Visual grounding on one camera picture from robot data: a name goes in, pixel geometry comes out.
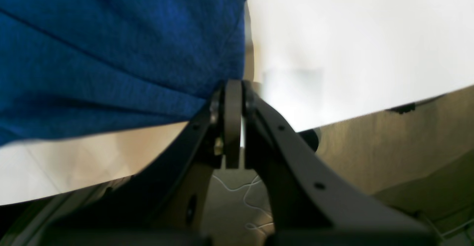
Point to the dark blue t-shirt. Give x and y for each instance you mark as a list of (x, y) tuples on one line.
[(71, 68)]

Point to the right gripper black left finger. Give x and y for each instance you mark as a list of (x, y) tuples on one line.
[(162, 205)]

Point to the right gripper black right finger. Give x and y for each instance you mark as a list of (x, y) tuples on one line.
[(311, 205)]

